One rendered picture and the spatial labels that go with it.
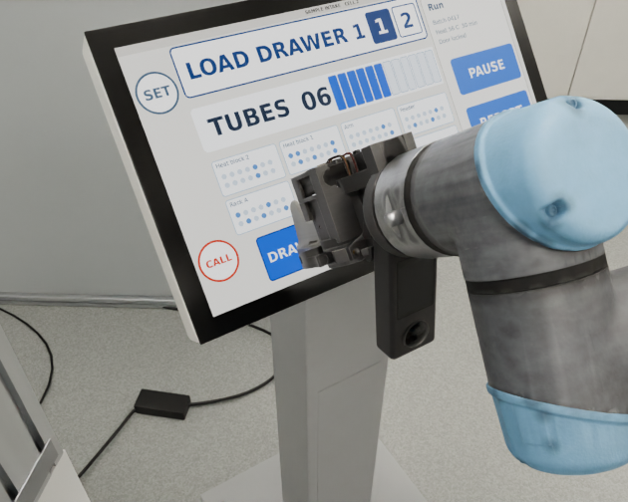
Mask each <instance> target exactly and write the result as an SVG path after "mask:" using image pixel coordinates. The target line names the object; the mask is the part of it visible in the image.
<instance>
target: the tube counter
mask: <svg viewBox="0 0 628 502"><path fill-rule="evenodd" d="M443 83H444V81H443V78H442V75H441V72H440V69H439V66H438V63H437V60H436V57H435V54H434V51H433V47H429V48H426V49H422V50H418V51H414V52H410V53H406V54H403V55H399V56H395V57H391V58H387V59H384V60H380V61H376V62H372V63H368V64H365V65H361V66H357V67H353V68H349V69H345V70H342V71H338V72H334V73H330V74H326V75H323V76H319V77H315V78H311V79H307V80H303V81H300V82H296V83H293V85H294V88H295V91H296V94H297V97H298V99H299V102H300V105H301V108H302V111H303V114H304V117H305V120H306V122H307V123H311V122H315V121H318V120H322V119H325V118H328V117H332V116H335V115H339V114H341V113H344V112H348V111H351V110H355V109H358V108H361V107H365V106H368V105H372V104H375V103H378V102H382V101H385V100H389V99H392V98H395V97H399V96H402V95H405V94H409V93H412V92H416V91H419V90H422V89H426V88H429V87H433V86H436V85H439V84H443Z"/></svg>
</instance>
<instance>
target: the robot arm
mask: <svg viewBox="0 0 628 502"><path fill-rule="evenodd" d="M352 152H353V153H352ZM352 152H346V153H344V154H342V155H341V154H338V155H335V156H332V157H330V158H328V160H327V162H325V163H322V164H319V165H317V167H314V168H311V169H309V170H307V171H305V172H304V173H302V174H300V175H297V176H295V177H293V178H291V182H292V185H293V188H294V190H295V193H296V196H297V199H298V202H299V203H298V202H297V201H296V200H293V201H292V202H291V203H290V210H291V214H292V218H293V222H294V226H295V230H296V234H297V238H298V245H297V247H296V248H297V252H298V254H299V259H300V262H301V265H302V268H303V269H310V268H316V267H323V266H325V265H328V267H329V268H337V267H342V266H347V265H350V264H353V263H356V262H360V261H362V260H364V259H366V260H367V261H368V262H372V261H374V273H375V307H376V340H377V347H378V348H379V349H380V350H381V351H382V352H383V353H384V354H386V355H387V356H388V357H389V358H390V359H392V360H395V359H397V358H400V357H402V356H404V355H406V354H408V353H410V352H412V351H414V350H416V349H418V348H420V347H422V346H424V345H426V344H428V343H430V342H432V341H433V340H434V338H435V323H436V293H437V261H438V258H442V257H454V256H458V257H460V262H461V267H462V271H463V275H464V279H465V280H466V285H467V291H468V295H469V299H470V303H471V311H472V316H473V320H474V324H475V329H476V333H477V337H478V342H479V346H480V350H481V355H482V359H483V363H484V368H485V372H486V376H487V383H486V389H487V392H488V393H489V394H491V395H492V399H493V402H494V406H495V409H496V413H497V416H498V420H499V423H500V427H501V431H502V434H503V438H504V441H505V444H506V446H507V448H508V450H509V451H510V453H511V454H512V455H513V456H514V457H515V458H516V459H517V460H519V462H520V463H523V464H526V465H527V466H529V467H530V468H533V469H535V470H538V471H542V472H545V473H551V474H558V475H589V474H596V473H602V472H606V471H610V470H613V469H616V468H619V467H621V466H623V465H625V464H627V463H628V266H625V267H621V268H618V269H615V270H611V271H609V266H608V263H607V259H606V254H605V249H604V244H603V242H606V241H608V240H610V239H612V238H613V237H615V236H616V235H618V234H619V233H620V232H621V231H622V230H623V229H624V228H625V227H626V226H627V225H628V128H627V127H626V126H625V124H624V123H622V121H621V120H620V119H619V118H618V117H617V116H616V115H615V114H614V113H612V112H611V111H610V110H609V109H607V108H606V107H604V106H603V105H601V104H599V103H597V102H595V101H592V100H590V99H586V98H582V97H572V96H558V97H555V98H552V99H549V100H546V101H543V102H539V103H536V104H533V105H530V106H527V107H524V108H521V109H510V110H506V111H503V112H501V113H498V114H496V115H494V116H492V117H491V118H489V119H488V120H487V121H486V122H484V123H481V124H479V125H475V126H472V127H470V128H467V129H465V130H462V131H460V132H457V133H455V134H452V135H450V136H447V137H444V138H442V139H439V140H435V141H433V142H430V143H428V144H425V145H423V146H420V147H418V148H417V146H416V143H415V140H414V137H413V134H412V132H411V131H410V132H407V133H404V134H401V135H398V136H395V137H392V138H389V139H386V140H383V141H379V142H376V143H373V144H370V145H368V146H366V147H363V148H361V151H360V149H357V150H354V151H352ZM347 154H350V156H347V157H345V155H347ZM337 157H340V158H337ZM334 158H337V159H334ZM332 159H334V160H332ZM313 194H315V195H313Z"/></svg>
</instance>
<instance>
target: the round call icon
mask: <svg viewBox="0 0 628 502"><path fill-rule="evenodd" d="M190 250H191V253H192V256H193V258H194V261H195V264H196V266H197V269H198V272H199V275H200V277H201V280H202V283H203V285H204V288H205V290H208V289H210V288H213V287H215V286H218V285H220V284H223V283H226V282H228V281H231V280H233V279H236V278H238V277H241V276H244V275H246V271H245V268H244V265H243V263H242V260H241V257H240V254H239V252H238V249H237V246H236V243H235V241H234V238H233V235H232V232H231V233H228V234H225V235H222V236H219V237H217V238H214V239H211V240H208V241H205V242H203V243H200V244H197V245H194V246H191V247H190Z"/></svg>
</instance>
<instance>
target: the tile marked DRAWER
mask: <svg viewBox="0 0 628 502"><path fill-rule="evenodd" d="M254 240H255V243H256V246H257V249H258V251H259V254H260V257H261V260H262V263H263V265H264V268H265V271H266V274H267V276H268V279H269V282H270V283H272V282H275V281H277V280H280V279H282V278H285V277H287V276H289V275H292V274H294V273H297V272H299V271H302V270H304V269H303V268H302V265H301V262H300V259H299V254H298V252H297V248H296V247H297V245H298V238H297V234H296V230H295V226H294V224H291V225H288V226H286V227H283V228H280V229H278V230H275V231H272V232H269V233H267V234H264V235H261V236H258V237H256V238H254Z"/></svg>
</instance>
